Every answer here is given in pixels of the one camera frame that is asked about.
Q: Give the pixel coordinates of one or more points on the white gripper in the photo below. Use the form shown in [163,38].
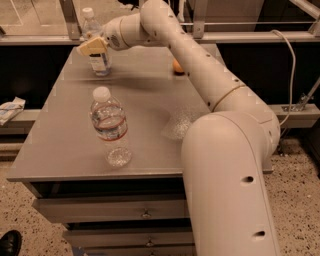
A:
[112,36]

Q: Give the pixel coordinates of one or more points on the blue label plastic bottle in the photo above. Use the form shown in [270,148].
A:
[90,29]

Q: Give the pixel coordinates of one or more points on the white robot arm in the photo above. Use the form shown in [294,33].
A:
[223,152]

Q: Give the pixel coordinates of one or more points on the red label water bottle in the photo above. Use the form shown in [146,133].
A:
[110,123]

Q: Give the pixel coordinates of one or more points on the orange fruit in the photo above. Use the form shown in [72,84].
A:
[176,67]

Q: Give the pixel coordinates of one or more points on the white crumpled packet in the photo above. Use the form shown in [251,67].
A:
[9,110]

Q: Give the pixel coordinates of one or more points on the top grey drawer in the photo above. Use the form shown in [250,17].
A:
[113,208]

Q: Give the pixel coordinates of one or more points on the grey drawer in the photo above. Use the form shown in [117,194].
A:
[113,208]
[128,237]
[184,250]

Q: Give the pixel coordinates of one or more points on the grey drawer cabinet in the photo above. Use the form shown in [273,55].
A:
[136,165]

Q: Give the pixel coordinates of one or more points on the middle grey drawer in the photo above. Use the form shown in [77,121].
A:
[128,237]

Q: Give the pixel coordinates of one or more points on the bottom grey drawer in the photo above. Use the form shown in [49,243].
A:
[184,250]

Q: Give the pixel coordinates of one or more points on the black leather shoe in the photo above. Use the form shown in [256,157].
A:
[10,243]

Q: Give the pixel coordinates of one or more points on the metal railing frame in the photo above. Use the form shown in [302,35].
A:
[58,22]

